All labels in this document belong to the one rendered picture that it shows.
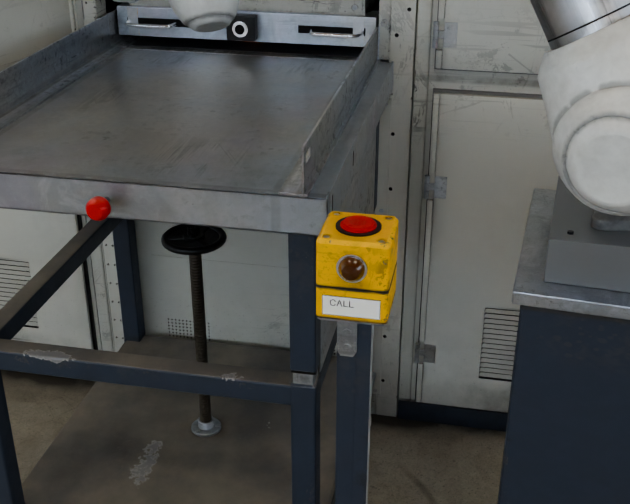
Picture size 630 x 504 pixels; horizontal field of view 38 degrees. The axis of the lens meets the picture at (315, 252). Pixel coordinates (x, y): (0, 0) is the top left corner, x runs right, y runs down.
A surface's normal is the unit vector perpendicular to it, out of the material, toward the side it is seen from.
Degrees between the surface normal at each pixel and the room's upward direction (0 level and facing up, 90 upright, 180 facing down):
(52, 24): 90
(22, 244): 90
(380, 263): 90
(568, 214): 3
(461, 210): 90
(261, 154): 0
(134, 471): 0
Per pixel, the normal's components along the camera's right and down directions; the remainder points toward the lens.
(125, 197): -0.20, 0.44
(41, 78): 0.98, 0.09
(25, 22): 0.87, 0.22
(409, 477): 0.00, -0.89
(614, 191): -0.47, 0.38
